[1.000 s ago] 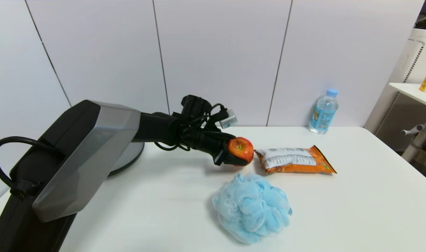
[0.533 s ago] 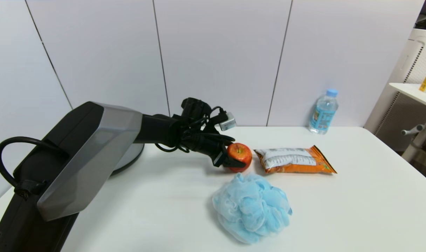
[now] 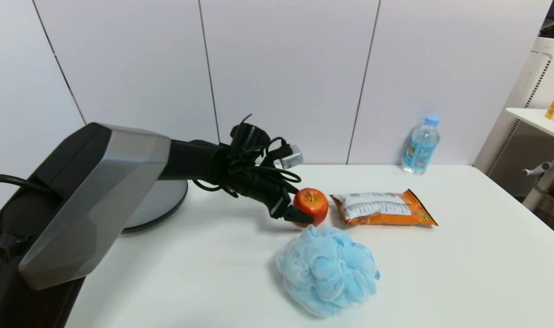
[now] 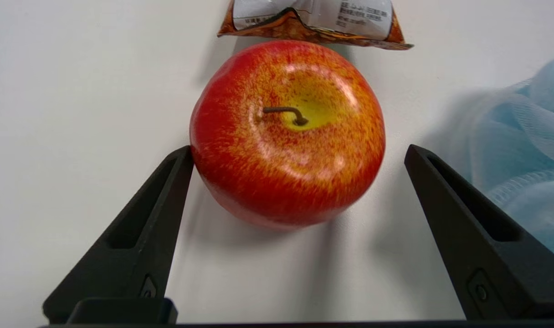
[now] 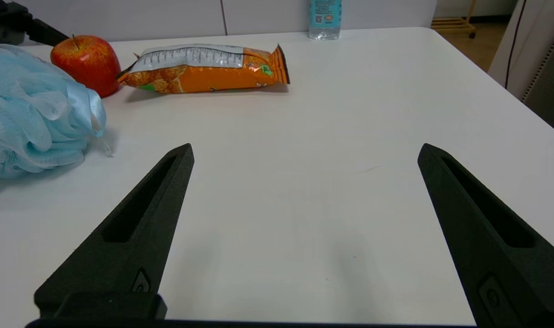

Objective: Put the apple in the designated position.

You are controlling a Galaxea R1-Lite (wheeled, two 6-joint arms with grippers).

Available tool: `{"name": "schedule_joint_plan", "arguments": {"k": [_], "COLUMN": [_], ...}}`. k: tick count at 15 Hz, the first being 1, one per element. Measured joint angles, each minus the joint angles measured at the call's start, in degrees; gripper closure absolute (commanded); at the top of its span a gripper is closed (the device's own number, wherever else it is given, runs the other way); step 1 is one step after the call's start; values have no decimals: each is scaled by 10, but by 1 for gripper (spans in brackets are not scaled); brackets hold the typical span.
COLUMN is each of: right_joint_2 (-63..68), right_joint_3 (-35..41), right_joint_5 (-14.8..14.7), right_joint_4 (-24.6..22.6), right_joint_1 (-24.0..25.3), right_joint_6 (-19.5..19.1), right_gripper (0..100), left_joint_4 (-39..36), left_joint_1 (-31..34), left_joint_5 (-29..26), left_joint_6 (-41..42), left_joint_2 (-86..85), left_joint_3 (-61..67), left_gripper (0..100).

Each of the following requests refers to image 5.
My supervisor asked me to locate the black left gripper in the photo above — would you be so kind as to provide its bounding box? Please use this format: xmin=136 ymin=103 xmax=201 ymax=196
xmin=0 ymin=0 xmax=70 ymax=47

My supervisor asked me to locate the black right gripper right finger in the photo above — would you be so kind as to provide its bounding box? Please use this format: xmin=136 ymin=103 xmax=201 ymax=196
xmin=417 ymin=143 xmax=554 ymax=328

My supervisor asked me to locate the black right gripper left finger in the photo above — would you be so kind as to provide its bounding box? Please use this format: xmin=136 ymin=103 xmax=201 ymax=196
xmin=34 ymin=143 xmax=195 ymax=318

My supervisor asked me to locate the red yellow apple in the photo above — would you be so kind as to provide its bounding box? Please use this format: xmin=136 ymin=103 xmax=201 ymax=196
xmin=50 ymin=34 xmax=122 ymax=98

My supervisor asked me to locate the light blue bath loofah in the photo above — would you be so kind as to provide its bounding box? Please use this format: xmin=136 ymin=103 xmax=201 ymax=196
xmin=0 ymin=44 xmax=114 ymax=179

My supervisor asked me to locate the orange snack bag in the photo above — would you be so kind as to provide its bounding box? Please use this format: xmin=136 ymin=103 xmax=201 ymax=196
xmin=117 ymin=43 xmax=291 ymax=95

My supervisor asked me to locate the grey perforated panel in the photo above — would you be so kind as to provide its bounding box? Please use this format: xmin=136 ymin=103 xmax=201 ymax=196
xmin=522 ymin=19 xmax=554 ymax=133

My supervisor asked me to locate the clear bottle with blue label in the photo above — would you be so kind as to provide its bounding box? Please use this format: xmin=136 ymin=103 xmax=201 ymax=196
xmin=308 ymin=0 xmax=343 ymax=41

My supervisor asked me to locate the thin black hanging cable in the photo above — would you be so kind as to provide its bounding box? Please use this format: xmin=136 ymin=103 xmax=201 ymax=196
xmin=504 ymin=0 xmax=528 ymax=90

